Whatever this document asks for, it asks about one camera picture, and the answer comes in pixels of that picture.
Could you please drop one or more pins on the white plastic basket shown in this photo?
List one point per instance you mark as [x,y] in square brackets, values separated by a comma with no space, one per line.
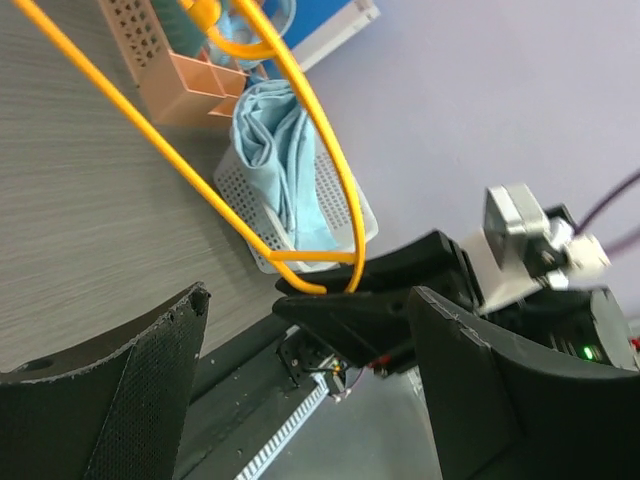
[322,222]

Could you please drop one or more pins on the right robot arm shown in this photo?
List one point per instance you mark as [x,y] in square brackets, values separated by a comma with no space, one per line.
[563,320]

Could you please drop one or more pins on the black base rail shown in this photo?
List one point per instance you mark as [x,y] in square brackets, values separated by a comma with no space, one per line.
[245,389]

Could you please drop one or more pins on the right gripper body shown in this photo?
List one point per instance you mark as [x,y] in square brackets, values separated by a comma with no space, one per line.
[457,284]

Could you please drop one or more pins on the white slotted cable duct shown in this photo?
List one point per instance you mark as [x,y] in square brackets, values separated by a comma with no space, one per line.
[256,467]

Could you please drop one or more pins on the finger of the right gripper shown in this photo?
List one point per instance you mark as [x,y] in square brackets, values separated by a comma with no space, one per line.
[361,328]
[414,264]

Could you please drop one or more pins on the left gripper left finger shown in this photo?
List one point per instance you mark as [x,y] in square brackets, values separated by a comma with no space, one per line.
[111,407]

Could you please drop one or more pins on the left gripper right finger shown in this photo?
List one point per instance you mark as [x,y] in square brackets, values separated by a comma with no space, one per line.
[504,407]

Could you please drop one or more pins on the light blue trousers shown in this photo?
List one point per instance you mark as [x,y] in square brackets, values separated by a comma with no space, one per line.
[274,136]

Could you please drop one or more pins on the blue folder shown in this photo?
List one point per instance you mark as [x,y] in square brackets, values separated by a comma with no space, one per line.
[318,28]

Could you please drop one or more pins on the orange desk file organizer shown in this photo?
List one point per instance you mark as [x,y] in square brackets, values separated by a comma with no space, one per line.
[177,80]

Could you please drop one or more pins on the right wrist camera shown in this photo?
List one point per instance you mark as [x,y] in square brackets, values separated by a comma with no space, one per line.
[520,249]

